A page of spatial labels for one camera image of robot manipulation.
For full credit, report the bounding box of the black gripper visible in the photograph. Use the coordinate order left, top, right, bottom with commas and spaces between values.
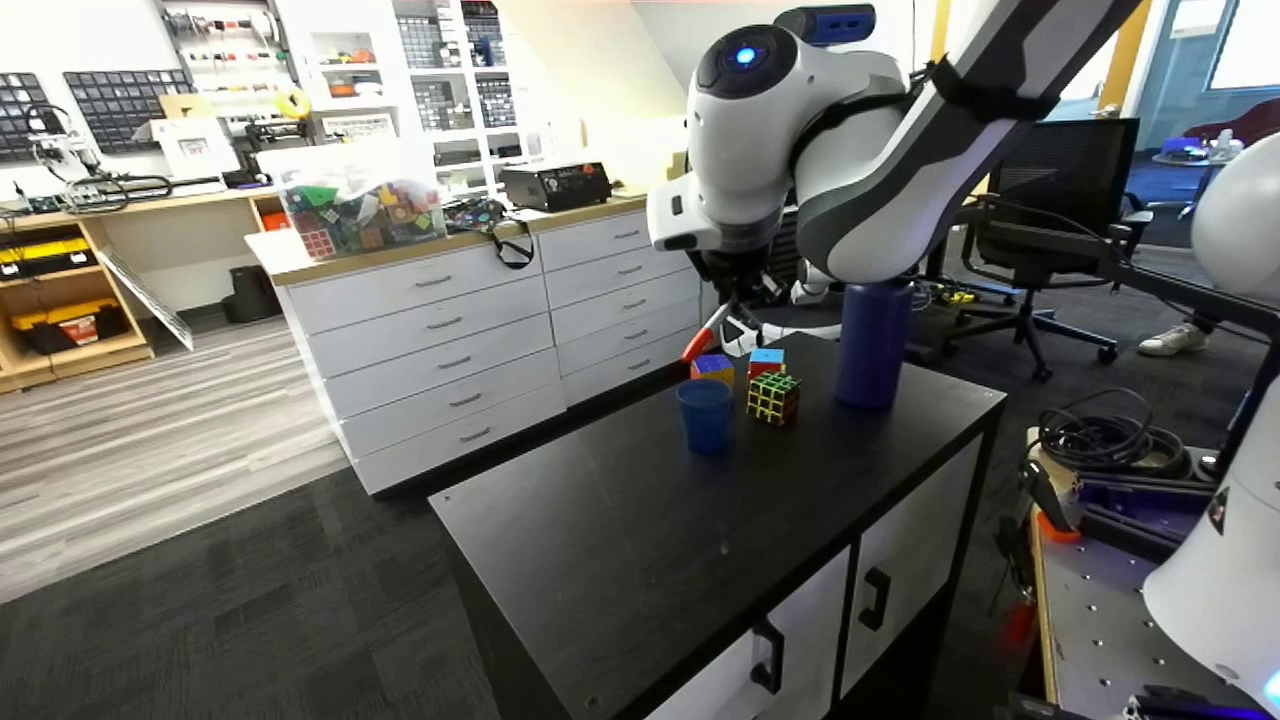
692, 245, 797, 342

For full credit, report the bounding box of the white pen with orange cap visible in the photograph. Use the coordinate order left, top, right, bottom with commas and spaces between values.
681, 303, 770, 371

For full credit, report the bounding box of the blue plastic cup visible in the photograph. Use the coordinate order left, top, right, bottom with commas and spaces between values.
673, 378, 739, 463

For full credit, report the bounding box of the blue and red puzzle cube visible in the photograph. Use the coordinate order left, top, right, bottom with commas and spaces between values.
739, 345, 793, 384

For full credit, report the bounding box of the blue and orange puzzle cube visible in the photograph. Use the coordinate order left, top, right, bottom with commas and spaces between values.
687, 347, 739, 397

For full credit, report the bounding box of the green and black puzzle cube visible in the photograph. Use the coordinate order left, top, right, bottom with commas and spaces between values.
739, 369, 802, 431

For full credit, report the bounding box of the black electronic device box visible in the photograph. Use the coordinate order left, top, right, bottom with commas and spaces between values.
499, 158, 614, 218

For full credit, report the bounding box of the black cabinet with white doors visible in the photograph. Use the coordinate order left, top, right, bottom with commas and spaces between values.
428, 358, 1013, 720

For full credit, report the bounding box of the white drawer cabinet wooden top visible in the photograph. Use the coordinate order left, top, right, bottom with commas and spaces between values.
272, 198, 712, 499

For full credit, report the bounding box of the white pillar device blue top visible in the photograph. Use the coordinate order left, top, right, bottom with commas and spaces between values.
770, 0, 885, 58

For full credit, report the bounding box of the black office chair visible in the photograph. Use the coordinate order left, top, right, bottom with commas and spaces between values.
951, 114, 1147, 384

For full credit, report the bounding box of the clear bin of colourful parts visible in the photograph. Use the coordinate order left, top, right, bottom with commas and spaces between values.
278, 172, 449, 264

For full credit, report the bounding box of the white sneaker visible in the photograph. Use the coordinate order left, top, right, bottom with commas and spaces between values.
1137, 315, 1213, 363

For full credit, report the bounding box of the white paper sheet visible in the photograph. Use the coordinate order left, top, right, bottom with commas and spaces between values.
240, 226, 319, 279

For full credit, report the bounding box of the black floor bin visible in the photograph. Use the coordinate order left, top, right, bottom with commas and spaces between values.
219, 260, 282, 330

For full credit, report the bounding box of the metal robot mounting table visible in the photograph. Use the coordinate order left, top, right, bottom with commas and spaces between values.
1020, 499, 1280, 720

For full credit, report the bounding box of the wooden top workbench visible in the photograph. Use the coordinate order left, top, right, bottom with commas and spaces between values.
0, 175, 291, 351

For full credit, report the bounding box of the white leaning panel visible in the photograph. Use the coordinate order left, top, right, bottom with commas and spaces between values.
88, 239, 198, 358

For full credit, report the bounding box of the wooden open shelf unit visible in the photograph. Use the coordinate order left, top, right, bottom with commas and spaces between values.
0, 218, 156, 397

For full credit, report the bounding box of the yellow tool case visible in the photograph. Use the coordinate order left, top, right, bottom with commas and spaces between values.
0, 233, 101, 284

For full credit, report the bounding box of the black looped cable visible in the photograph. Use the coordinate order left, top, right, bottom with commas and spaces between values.
478, 213, 542, 276

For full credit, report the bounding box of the black cabinet door handle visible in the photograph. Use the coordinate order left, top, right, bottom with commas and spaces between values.
749, 617, 786, 695
854, 566, 896, 637

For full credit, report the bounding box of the black coiled cable bundle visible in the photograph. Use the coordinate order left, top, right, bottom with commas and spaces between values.
1033, 389, 1201, 484

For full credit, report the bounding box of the white wall shelving unit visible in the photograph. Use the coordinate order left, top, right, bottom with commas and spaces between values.
272, 0, 530, 175

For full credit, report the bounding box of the black wall pegboard panel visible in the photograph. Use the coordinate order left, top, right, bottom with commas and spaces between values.
0, 67, 60, 168
60, 65, 198, 160

